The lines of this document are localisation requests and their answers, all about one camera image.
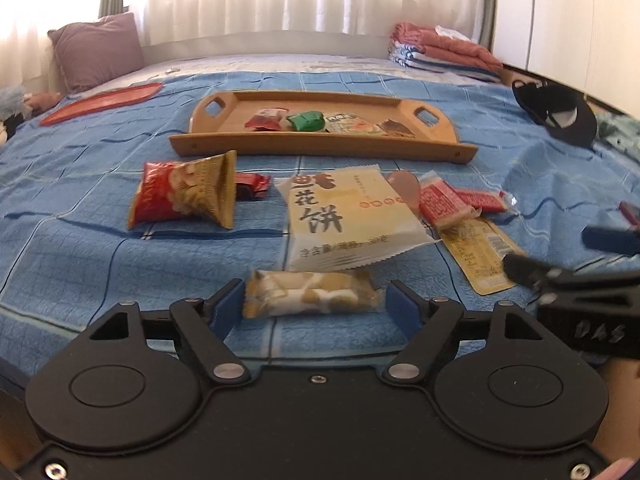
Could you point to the small dark red candy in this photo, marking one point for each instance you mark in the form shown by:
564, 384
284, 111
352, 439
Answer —
252, 186

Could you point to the folded clothes stack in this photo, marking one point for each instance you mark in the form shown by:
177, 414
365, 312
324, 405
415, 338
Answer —
450, 50

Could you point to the green snack packet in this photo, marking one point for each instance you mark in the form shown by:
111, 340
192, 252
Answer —
305, 121

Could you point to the white pastry packet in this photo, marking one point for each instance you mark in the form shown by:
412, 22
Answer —
345, 220

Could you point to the beige bed headboard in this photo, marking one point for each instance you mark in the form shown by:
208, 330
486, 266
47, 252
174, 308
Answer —
250, 45

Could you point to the wooden tray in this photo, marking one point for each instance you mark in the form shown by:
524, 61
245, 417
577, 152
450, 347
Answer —
230, 110

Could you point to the brown plush toy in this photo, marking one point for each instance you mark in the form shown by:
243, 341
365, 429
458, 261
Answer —
42, 102

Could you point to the silver gold snack packet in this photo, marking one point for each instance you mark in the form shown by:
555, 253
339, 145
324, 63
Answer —
352, 124

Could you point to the black cap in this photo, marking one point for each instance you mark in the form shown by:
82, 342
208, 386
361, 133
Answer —
575, 120

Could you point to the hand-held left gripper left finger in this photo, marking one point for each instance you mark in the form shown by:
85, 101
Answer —
227, 306

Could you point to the blue striped folded blanket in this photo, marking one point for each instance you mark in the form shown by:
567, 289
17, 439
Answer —
407, 57

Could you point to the purple pillow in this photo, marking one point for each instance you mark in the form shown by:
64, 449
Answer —
97, 52

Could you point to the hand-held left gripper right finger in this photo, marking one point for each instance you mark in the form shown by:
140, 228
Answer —
402, 310

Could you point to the red plastic tray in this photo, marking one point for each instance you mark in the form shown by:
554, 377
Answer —
100, 105

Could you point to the small red snack packet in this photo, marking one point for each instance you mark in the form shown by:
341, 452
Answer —
265, 119

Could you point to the red gold peanut packet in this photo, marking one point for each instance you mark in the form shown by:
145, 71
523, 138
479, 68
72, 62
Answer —
175, 192

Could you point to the white folded cloth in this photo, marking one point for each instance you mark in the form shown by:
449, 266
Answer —
450, 32

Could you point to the wooden bed frame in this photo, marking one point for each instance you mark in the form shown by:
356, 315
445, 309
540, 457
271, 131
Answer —
550, 77

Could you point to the brown peanut packet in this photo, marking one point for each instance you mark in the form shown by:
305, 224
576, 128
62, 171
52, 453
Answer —
397, 129

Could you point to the pink jelly cup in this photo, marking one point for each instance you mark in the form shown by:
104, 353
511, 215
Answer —
405, 190

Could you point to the clear nut bar packet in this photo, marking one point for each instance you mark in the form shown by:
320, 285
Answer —
310, 295

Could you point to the blue checked bed sheet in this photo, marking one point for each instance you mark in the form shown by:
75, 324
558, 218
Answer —
100, 260

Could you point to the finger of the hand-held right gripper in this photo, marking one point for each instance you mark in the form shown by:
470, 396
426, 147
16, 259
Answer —
530, 270
612, 241

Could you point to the beige quilted mattress pad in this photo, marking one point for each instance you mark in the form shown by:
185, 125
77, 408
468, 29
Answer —
300, 65

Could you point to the green garment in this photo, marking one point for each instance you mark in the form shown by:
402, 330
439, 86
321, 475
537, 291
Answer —
620, 135

